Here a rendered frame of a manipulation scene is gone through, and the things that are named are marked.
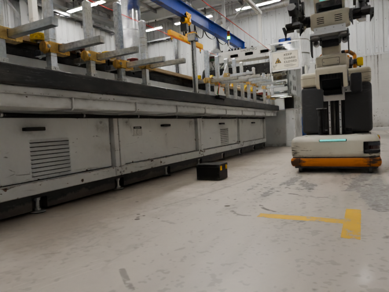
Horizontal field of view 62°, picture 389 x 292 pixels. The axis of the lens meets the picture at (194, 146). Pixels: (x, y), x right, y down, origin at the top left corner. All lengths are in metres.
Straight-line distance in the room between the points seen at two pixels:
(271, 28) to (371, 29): 3.22
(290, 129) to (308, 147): 3.08
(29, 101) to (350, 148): 2.10
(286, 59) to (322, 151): 3.35
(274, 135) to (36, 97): 4.77
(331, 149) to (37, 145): 1.98
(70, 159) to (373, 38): 11.08
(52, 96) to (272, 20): 11.55
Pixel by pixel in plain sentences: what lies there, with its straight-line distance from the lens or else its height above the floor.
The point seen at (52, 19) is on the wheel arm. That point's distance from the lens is 1.40.
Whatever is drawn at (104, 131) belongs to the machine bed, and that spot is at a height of 0.41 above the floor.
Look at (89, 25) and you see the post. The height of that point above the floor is 0.97.
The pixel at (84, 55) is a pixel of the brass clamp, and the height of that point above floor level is 0.81.
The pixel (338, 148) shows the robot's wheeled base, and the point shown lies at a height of 0.19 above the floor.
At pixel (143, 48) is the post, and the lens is 2.29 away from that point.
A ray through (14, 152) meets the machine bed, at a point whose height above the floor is 0.33.
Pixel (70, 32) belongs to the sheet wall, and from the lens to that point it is 12.03.
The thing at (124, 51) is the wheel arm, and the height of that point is 0.81.
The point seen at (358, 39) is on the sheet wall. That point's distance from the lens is 12.25.
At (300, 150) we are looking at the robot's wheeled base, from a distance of 2.67.
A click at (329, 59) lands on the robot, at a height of 0.86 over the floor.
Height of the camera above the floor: 0.39
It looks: 3 degrees down
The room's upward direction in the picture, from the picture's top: 3 degrees counter-clockwise
